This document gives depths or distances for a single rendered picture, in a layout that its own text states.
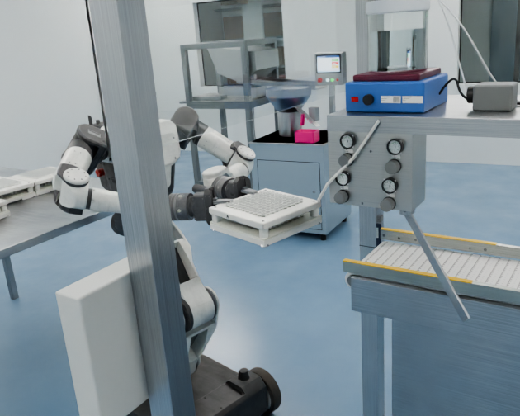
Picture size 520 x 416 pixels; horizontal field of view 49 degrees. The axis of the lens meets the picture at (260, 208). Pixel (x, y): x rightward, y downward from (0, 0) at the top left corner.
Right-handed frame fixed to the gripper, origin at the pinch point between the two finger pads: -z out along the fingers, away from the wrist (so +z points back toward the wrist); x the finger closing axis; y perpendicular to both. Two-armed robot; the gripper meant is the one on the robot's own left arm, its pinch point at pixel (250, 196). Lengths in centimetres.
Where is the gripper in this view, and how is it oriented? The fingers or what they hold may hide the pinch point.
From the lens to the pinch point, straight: 186.2
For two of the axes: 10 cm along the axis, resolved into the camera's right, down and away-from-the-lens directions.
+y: -8.0, 2.4, -5.5
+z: -6.0, -1.7, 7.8
